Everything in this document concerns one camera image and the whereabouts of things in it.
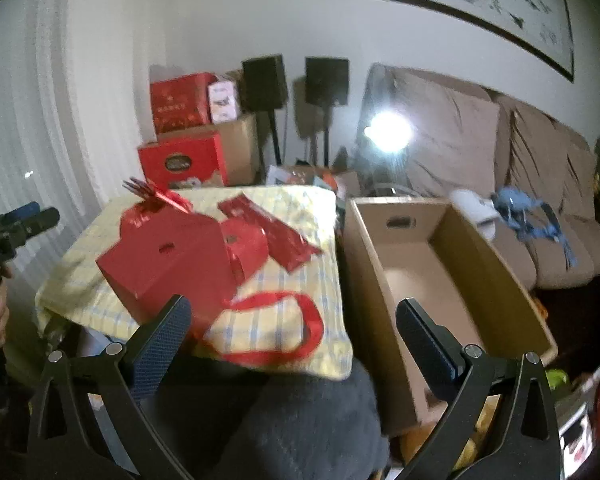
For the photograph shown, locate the white printed box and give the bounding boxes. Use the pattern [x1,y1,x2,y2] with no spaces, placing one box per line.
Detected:
[208,81,241,123]

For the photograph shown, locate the blue strapped device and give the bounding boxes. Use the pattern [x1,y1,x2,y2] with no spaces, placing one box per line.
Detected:
[492,187,578,268]

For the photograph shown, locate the yellow checked cloth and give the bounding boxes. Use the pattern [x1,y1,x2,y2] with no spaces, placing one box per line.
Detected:
[35,185,355,381]

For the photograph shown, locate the white domed device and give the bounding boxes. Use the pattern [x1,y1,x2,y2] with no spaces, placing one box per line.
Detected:
[450,189,503,241]

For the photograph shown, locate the person's dark clothing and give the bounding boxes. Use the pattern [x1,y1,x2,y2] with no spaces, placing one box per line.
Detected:
[145,360,392,480]

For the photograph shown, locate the brown sofa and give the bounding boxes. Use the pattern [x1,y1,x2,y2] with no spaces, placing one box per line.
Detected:
[355,62,600,291]

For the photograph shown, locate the black speaker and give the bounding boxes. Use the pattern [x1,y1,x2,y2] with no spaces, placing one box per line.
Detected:
[305,56,351,106]
[241,55,288,111]

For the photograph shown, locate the brown carton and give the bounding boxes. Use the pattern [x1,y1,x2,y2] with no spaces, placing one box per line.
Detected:
[157,112,261,187]

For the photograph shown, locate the carton of assorted clutter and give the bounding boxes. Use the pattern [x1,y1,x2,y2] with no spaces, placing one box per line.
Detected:
[267,162,361,199]

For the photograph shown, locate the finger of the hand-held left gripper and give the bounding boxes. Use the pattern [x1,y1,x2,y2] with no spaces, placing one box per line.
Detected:
[0,201,42,231]
[7,207,61,248]

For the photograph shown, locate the long red foil packet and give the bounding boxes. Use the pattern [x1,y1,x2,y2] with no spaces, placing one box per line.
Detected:
[217,197,323,273]

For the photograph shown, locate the black speaker stand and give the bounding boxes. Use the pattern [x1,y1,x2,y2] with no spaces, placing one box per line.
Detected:
[319,104,334,166]
[267,109,284,166]

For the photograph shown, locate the beige sofa cushion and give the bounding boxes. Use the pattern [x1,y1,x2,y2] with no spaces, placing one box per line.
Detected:
[564,135,597,211]
[509,107,572,207]
[370,67,501,197]

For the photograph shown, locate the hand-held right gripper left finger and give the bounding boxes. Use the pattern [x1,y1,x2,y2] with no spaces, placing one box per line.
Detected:
[27,294,193,480]

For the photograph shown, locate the red raffia bundle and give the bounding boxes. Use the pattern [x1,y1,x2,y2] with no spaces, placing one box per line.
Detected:
[122,177,193,216]

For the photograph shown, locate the bright portable lamp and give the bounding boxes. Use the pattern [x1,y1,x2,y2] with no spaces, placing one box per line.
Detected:
[364,111,414,157]

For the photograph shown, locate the red carton with oval label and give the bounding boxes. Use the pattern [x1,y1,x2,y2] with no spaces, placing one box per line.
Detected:
[137,132,228,191]

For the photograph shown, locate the red square gift box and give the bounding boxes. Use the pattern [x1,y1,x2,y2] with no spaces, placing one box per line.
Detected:
[96,207,231,341]

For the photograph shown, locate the red woven strap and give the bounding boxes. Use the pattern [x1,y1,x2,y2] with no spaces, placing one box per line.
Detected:
[200,292,326,367]

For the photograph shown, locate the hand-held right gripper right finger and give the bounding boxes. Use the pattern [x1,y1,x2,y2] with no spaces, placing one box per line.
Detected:
[395,297,563,480]

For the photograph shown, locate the green plastic container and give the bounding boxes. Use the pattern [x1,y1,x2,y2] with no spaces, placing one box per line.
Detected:
[545,367,572,392]

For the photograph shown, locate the cardboard box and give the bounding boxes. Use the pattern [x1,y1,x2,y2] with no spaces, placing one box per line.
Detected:
[342,197,558,463]

